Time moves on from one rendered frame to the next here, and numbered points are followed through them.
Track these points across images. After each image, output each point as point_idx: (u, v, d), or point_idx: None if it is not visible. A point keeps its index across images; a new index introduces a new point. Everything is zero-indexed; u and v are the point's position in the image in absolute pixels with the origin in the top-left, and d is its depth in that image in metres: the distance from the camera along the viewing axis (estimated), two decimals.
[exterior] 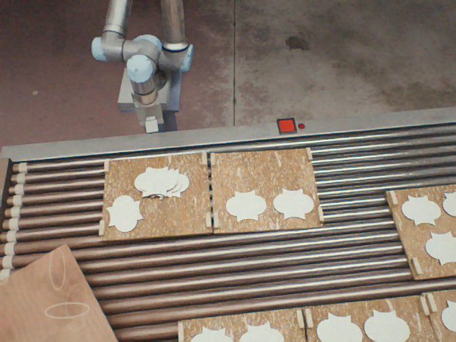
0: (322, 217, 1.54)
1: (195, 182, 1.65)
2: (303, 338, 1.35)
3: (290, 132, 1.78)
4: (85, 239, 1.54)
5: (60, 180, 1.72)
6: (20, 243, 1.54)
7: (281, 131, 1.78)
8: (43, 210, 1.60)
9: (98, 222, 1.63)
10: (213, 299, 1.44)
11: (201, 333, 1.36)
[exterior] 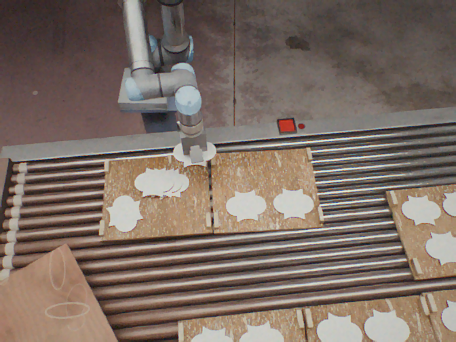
0: (322, 217, 1.54)
1: (195, 182, 1.65)
2: (303, 338, 1.35)
3: (290, 132, 1.78)
4: (85, 239, 1.54)
5: (60, 180, 1.72)
6: (20, 243, 1.54)
7: (281, 131, 1.78)
8: (43, 210, 1.60)
9: (98, 222, 1.63)
10: (213, 299, 1.44)
11: (201, 333, 1.36)
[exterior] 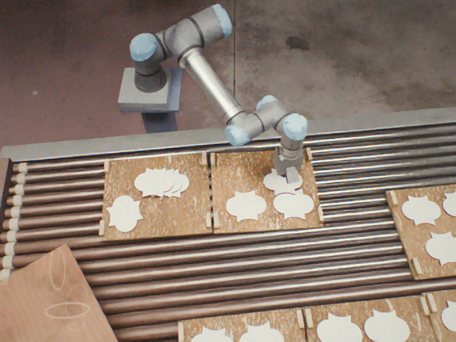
0: (322, 217, 1.54)
1: (195, 182, 1.65)
2: (303, 338, 1.35)
3: None
4: (85, 239, 1.54)
5: (60, 180, 1.72)
6: (20, 243, 1.54)
7: None
8: (43, 210, 1.60)
9: (98, 222, 1.63)
10: (213, 299, 1.44)
11: (201, 333, 1.36)
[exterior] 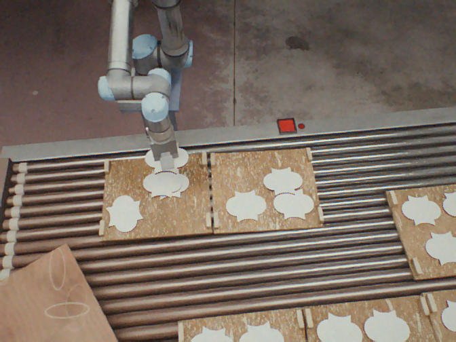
0: (322, 217, 1.54)
1: (195, 182, 1.65)
2: (303, 338, 1.35)
3: (290, 132, 1.78)
4: (85, 239, 1.54)
5: (60, 180, 1.72)
6: (20, 243, 1.54)
7: (281, 131, 1.78)
8: (43, 210, 1.60)
9: (98, 222, 1.63)
10: (213, 299, 1.44)
11: (201, 333, 1.36)
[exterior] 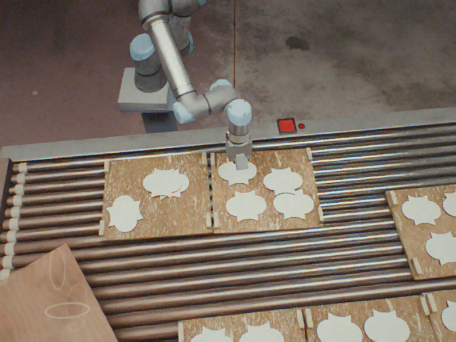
0: (322, 217, 1.54)
1: (195, 182, 1.65)
2: (303, 338, 1.35)
3: (290, 132, 1.78)
4: (85, 239, 1.54)
5: (60, 180, 1.72)
6: (20, 243, 1.54)
7: (281, 131, 1.78)
8: (43, 210, 1.60)
9: (98, 222, 1.63)
10: (213, 299, 1.44)
11: (201, 333, 1.36)
